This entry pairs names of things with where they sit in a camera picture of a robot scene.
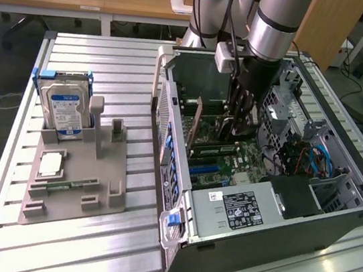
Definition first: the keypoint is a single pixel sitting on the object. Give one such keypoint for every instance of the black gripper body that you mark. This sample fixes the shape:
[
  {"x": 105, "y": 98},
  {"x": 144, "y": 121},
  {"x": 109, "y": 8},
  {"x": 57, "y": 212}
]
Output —
[{"x": 259, "y": 74}]

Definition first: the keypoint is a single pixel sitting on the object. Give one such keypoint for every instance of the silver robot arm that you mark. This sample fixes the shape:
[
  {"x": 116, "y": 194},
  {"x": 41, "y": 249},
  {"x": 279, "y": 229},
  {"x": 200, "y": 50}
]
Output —
[{"x": 274, "y": 27}]

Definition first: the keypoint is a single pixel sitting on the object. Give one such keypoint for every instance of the metal disk bay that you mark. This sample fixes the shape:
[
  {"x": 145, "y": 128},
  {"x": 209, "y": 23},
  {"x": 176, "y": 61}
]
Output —
[{"x": 280, "y": 106}]

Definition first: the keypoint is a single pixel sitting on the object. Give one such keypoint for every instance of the green Dell motherboard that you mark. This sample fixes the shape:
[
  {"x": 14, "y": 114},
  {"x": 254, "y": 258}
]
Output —
[{"x": 231, "y": 170}]

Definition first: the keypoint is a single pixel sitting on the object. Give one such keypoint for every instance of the black expansion slot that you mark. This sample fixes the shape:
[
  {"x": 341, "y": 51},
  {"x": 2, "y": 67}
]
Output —
[{"x": 205, "y": 162}]

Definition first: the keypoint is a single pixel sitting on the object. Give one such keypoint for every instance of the blue expansion slot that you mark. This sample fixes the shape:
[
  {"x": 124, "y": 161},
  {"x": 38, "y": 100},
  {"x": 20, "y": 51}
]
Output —
[{"x": 203, "y": 170}]

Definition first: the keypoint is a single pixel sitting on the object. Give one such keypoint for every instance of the wooden cabinet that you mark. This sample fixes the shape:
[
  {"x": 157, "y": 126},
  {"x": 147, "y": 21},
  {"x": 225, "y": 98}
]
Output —
[{"x": 332, "y": 28}]

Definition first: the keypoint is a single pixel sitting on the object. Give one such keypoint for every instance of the grey power supply unit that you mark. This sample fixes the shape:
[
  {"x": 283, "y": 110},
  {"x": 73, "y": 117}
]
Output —
[{"x": 242, "y": 209}]

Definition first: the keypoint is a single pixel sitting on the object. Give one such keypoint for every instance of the black plastic air shroud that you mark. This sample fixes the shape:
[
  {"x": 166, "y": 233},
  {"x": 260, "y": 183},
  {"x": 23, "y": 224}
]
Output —
[{"x": 294, "y": 196}]

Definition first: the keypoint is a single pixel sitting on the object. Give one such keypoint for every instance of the white paper stack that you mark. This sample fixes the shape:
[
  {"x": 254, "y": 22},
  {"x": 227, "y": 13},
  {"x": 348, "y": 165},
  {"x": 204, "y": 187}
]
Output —
[{"x": 178, "y": 2}]

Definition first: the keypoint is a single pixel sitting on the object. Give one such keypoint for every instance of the blue case latch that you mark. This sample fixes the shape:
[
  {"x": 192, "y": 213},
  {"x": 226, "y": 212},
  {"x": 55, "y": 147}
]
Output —
[{"x": 173, "y": 218}]

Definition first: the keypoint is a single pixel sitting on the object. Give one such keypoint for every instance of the black open PC case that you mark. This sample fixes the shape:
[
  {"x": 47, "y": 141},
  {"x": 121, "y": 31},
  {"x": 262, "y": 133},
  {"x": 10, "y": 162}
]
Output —
[{"x": 252, "y": 254}]

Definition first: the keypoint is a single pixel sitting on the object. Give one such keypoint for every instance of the grey printed parts rack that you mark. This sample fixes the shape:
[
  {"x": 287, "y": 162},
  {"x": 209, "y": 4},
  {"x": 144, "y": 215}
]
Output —
[{"x": 103, "y": 165}]

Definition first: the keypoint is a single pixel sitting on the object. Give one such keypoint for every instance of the silver hard disk drive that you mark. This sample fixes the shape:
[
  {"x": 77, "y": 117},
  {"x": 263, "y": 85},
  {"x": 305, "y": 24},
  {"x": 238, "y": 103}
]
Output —
[{"x": 64, "y": 106}]

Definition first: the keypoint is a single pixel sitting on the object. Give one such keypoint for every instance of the green RAM stick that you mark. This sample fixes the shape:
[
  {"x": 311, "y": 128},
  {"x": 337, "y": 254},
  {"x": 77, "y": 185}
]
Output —
[{"x": 69, "y": 185}]

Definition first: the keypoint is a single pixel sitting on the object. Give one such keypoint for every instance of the silver CPU chip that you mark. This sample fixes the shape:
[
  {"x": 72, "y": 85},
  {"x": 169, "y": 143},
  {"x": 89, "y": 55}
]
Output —
[{"x": 50, "y": 164}]

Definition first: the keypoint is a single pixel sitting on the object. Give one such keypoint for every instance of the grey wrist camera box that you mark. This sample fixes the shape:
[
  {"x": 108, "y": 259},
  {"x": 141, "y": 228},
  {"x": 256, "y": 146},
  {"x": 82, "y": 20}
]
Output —
[{"x": 224, "y": 59}]

